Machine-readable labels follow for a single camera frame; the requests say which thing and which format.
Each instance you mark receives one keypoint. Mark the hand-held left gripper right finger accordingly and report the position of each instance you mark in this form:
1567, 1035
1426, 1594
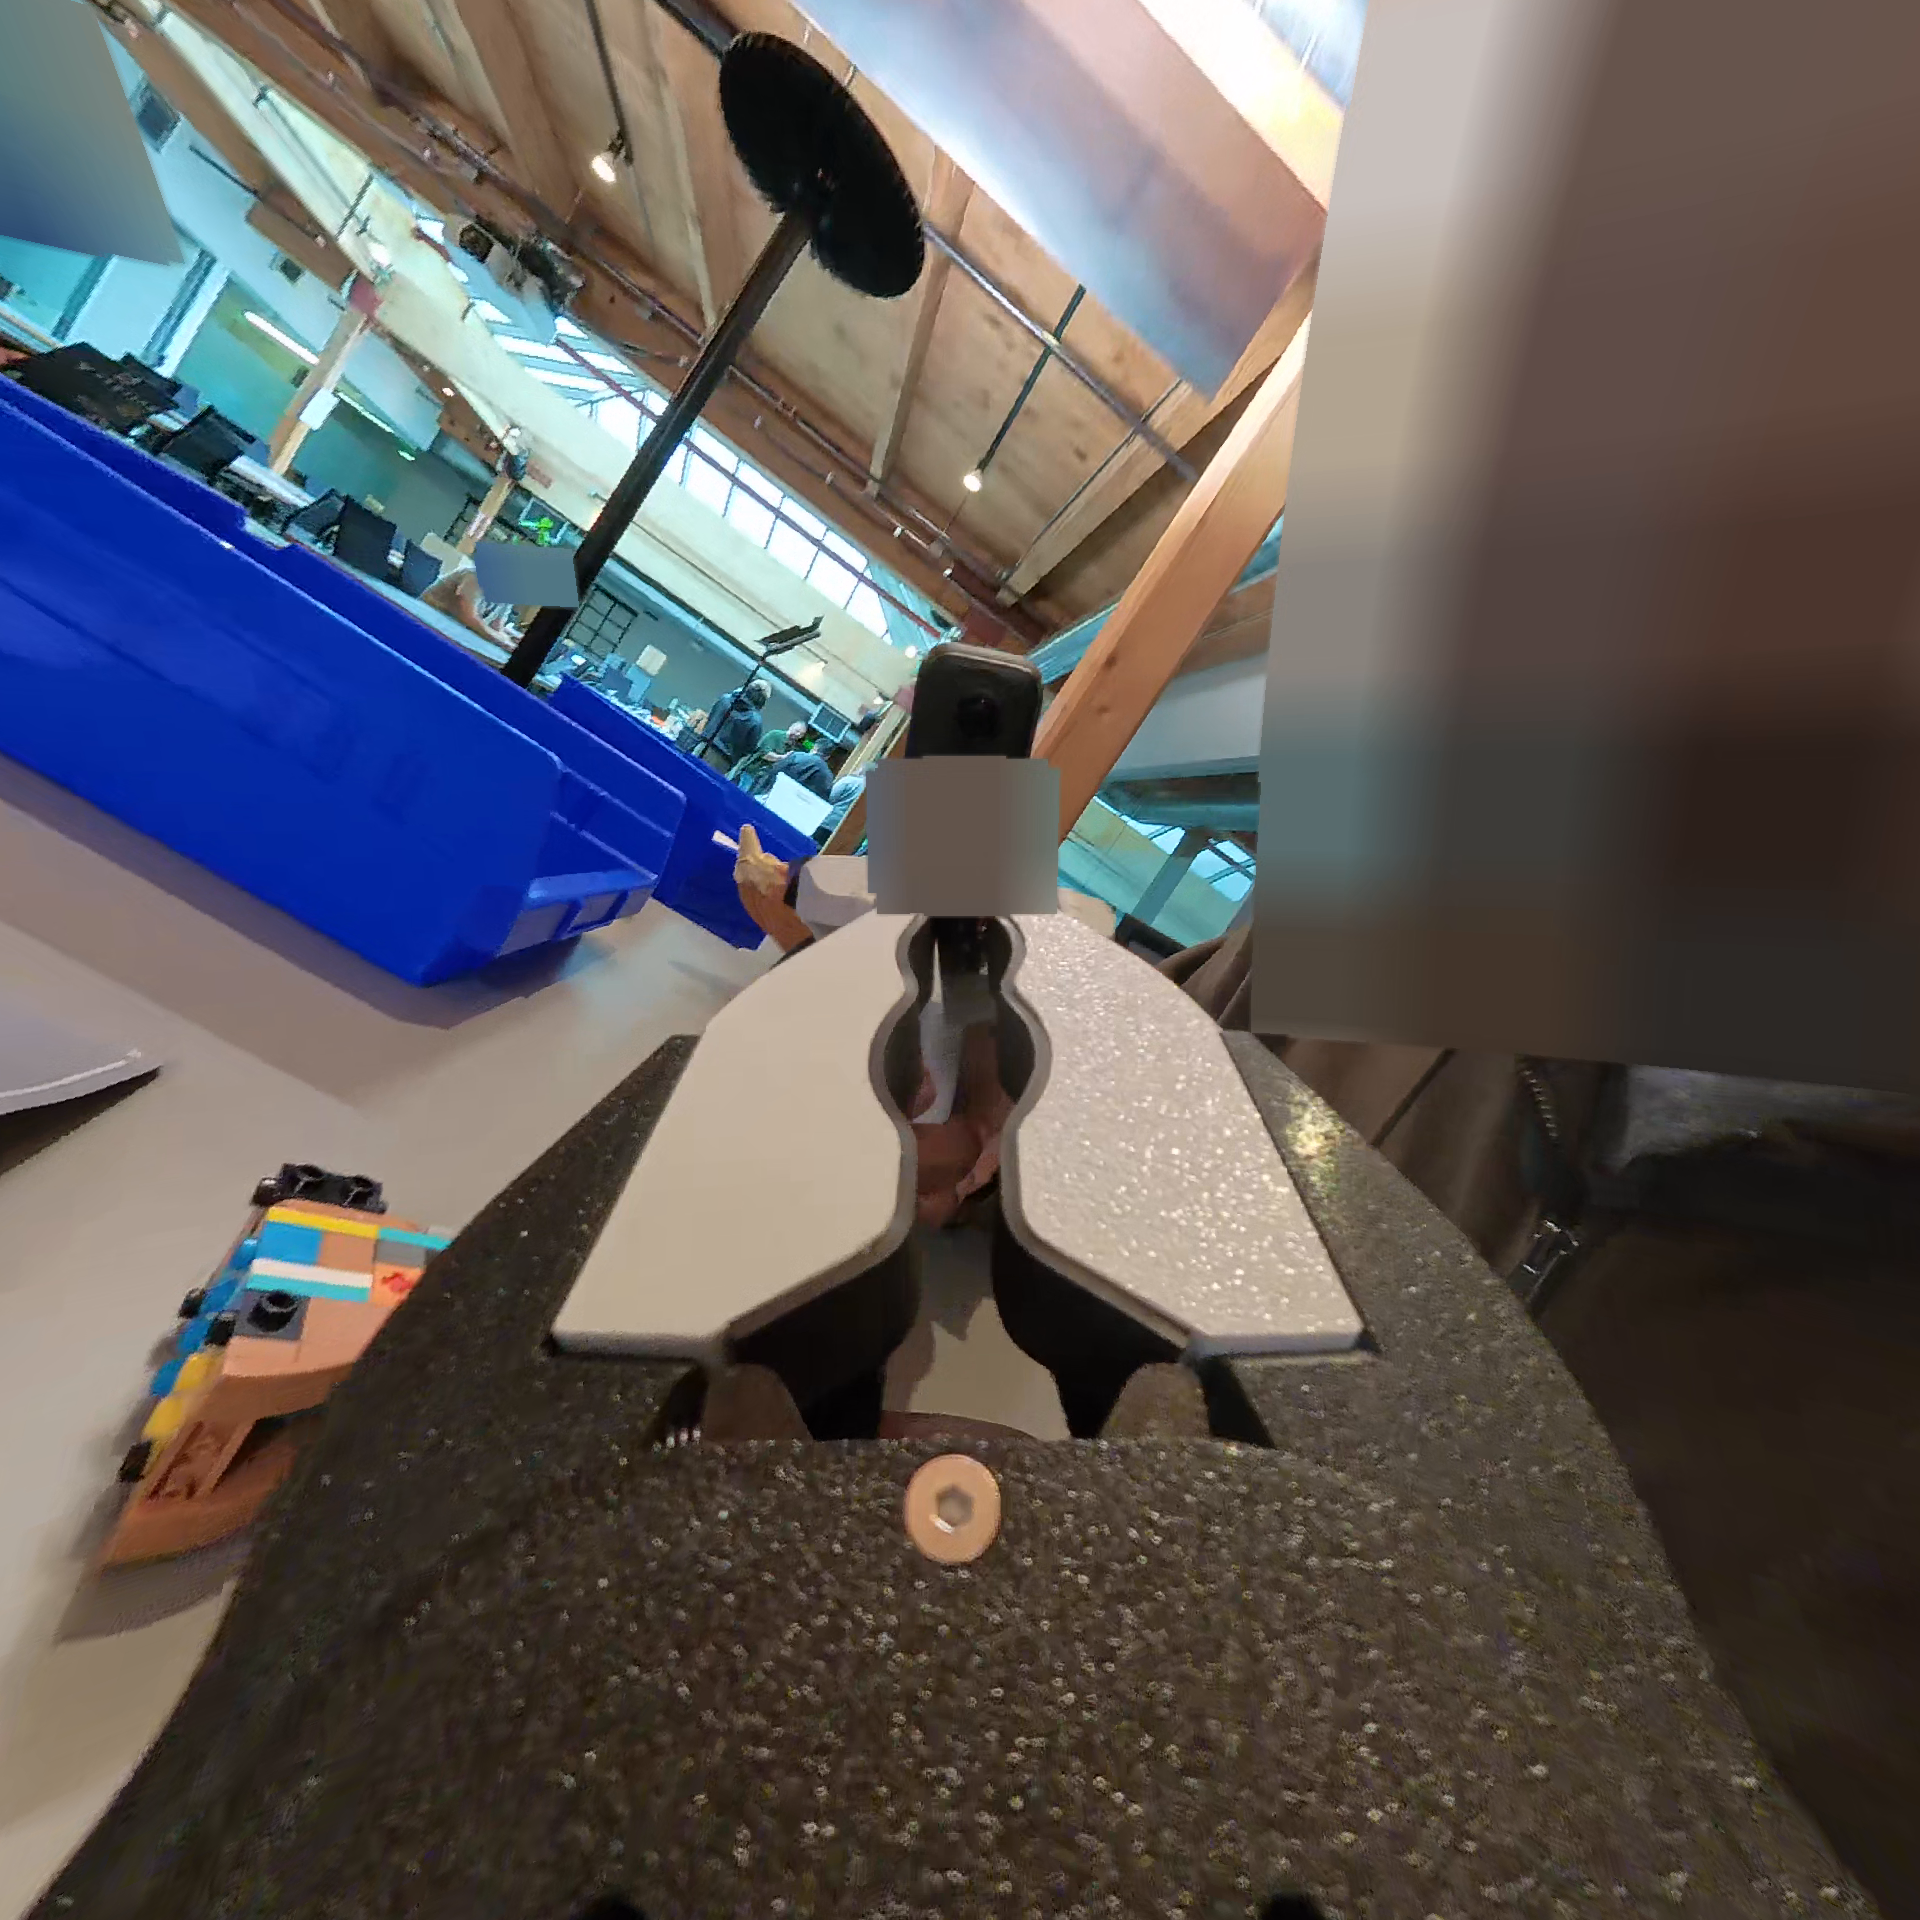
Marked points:
1171, 1170

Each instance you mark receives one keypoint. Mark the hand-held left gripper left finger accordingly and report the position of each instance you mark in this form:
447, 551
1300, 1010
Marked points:
747, 1186

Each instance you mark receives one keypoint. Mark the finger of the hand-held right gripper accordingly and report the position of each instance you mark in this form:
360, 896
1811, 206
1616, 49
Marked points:
942, 1073

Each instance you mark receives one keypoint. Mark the colourful toy brick model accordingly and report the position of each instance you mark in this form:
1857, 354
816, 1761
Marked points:
267, 1336

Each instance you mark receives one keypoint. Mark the blue plastic bin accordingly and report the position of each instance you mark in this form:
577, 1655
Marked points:
267, 747
706, 839

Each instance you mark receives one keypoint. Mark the grey desk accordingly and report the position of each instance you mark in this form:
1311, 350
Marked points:
332, 1078

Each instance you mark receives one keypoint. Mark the person's right hand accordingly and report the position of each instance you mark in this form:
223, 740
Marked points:
966, 1162

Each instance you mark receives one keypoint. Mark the wooden beam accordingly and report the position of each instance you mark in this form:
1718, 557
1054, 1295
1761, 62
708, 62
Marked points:
1186, 598

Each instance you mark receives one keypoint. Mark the brown toy figurine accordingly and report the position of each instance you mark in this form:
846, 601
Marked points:
765, 887

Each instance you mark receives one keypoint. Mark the black floor lamp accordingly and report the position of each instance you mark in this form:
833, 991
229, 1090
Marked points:
816, 165

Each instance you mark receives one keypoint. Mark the grey printed sheet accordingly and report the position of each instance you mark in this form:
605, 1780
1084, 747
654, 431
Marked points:
58, 1060

